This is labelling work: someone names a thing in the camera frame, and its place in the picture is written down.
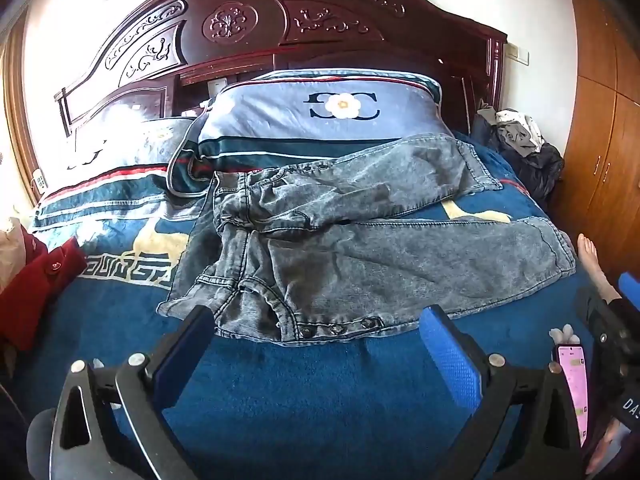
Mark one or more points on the wooden door frame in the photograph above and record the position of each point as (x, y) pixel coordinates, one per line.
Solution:
(17, 125)

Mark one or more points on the dark jacket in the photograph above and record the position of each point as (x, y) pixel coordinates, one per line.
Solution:
(537, 170)

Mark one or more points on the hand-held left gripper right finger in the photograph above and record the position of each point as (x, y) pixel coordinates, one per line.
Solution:
(450, 355)

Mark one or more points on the white grey garment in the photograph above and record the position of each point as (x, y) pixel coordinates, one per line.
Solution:
(517, 132)

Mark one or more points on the person's right hand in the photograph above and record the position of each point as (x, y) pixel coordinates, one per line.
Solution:
(611, 447)

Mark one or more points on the blue flower print pillow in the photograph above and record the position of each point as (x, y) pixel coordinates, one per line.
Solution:
(280, 120)

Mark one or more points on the pale blue striped pillow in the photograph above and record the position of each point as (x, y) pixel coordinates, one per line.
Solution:
(130, 145)

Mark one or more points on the brown wooden wardrobe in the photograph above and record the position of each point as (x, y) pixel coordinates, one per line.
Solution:
(600, 135)

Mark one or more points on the red cloth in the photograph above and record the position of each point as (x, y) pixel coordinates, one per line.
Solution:
(35, 290)

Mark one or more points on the smartphone with pink screen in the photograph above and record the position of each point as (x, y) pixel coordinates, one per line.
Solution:
(574, 390)

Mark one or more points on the carved dark wooden headboard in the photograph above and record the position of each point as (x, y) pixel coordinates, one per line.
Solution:
(250, 20)

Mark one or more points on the white wall socket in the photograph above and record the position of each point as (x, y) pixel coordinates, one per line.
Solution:
(40, 180)

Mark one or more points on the grey denim pants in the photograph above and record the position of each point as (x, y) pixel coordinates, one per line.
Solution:
(350, 270)

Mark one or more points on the white socket panel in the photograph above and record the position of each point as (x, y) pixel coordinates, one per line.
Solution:
(217, 85)

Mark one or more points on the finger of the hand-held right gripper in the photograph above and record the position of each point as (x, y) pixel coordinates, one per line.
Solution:
(631, 286)

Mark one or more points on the pale cloth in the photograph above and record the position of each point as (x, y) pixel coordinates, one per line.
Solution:
(10, 255)

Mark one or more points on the person's bare foot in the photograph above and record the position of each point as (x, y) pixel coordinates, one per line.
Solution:
(595, 265)

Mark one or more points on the blue patterned blanket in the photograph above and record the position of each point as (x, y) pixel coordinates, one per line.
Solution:
(300, 400)

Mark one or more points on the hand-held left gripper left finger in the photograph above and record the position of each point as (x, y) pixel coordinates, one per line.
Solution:
(185, 355)

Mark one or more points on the white wall switch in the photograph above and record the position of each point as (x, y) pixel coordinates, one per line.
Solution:
(517, 53)

